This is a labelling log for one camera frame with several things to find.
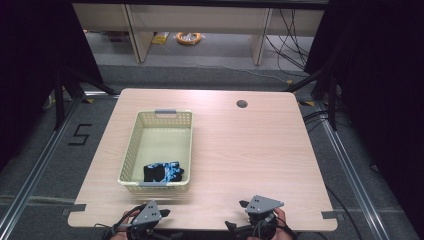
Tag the aluminium floor rail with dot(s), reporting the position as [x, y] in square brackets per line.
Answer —
[353, 173]
[36, 166]

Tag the cream perforated plastic basket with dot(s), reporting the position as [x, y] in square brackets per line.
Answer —
[160, 146]

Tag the black metal stand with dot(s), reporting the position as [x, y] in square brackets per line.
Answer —
[331, 100]
[60, 100]

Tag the dark curtain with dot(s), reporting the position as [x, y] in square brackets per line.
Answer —
[30, 66]
[383, 83]

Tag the black fingerless glove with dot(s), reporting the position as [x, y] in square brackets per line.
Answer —
[150, 174]

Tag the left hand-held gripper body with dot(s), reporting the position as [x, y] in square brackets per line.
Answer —
[146, 215]

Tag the grey tape strip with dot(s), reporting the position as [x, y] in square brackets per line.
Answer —
[329, 215]
[77, 207]

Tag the blue patterned fingerless glove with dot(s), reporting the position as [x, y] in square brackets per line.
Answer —
[171, 170]

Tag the yellow packet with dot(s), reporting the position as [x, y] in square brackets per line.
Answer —
[160, 38]

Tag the person's left hand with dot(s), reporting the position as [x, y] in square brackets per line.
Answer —
[126, 216]

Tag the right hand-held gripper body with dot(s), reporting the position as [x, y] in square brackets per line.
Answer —
[261, 204]

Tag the white desk furniture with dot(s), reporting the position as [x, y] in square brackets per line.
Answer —
[200, 18]

